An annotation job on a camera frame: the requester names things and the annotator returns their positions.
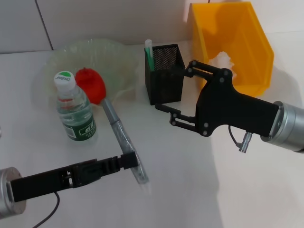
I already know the grey marker pen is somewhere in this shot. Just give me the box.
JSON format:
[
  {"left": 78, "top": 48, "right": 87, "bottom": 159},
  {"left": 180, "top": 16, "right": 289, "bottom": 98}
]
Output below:
[{"left": 101, "top": 98, "right": 151, "bottom": 191}]

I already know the white paper ball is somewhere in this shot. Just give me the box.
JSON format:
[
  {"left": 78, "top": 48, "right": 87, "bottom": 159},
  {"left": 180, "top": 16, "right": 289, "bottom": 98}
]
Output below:
[{"left": 209, "top": 51, "right": 238, "bottom": 79}]

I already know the clear green-label water bottle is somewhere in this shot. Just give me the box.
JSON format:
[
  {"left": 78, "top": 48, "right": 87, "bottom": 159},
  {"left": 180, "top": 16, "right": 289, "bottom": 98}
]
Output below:
[{"left": 54, "top": 70, "right": 98, "bottom": 146}]

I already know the black mesh pen holder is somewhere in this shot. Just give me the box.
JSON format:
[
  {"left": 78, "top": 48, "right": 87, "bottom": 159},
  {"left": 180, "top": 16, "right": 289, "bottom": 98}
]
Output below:
[{"left": 144, "top": 43, "right": 186, "bottom": 106}]

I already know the red-orange toy orange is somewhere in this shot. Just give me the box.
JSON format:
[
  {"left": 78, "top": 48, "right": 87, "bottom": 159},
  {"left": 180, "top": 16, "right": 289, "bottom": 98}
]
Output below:
[{"left": 75, "top": 67, "right": 107, "bottom": 105}]

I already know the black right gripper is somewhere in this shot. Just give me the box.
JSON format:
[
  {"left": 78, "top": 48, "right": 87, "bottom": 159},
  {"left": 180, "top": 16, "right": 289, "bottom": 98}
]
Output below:
[{"left": 154, "top": 60, "right": 284, "bottom": 138}]

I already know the yellow plastic bin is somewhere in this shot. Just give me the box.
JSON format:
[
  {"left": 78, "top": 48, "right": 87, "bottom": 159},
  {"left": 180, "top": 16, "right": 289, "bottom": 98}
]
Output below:
[{"left": 191, "top": 1, "right": 275, "bottom": 97}]

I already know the pale green glass fruit plate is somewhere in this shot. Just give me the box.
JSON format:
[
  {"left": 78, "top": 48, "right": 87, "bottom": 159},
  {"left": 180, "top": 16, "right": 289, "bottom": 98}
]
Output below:
[{"left": 32, "top": 38, "right": 140, "bottom": 112}]

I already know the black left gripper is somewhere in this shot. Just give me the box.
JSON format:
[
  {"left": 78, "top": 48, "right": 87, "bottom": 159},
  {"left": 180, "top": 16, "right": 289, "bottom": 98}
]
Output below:
[{"left": 10, "top": 158, "right": 103, "bottom": 203}]

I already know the silver right wrist pin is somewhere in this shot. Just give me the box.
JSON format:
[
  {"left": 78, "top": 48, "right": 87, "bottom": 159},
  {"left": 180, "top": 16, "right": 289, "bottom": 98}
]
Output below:
[{"left": 238, "top": 132, "right": 254, "bottom": 153}]

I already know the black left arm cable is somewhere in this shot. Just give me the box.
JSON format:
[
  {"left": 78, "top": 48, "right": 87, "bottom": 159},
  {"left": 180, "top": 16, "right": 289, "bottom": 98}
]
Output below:
[{"left": 33, "top": 191, "right": 60, "bottom": 228}]

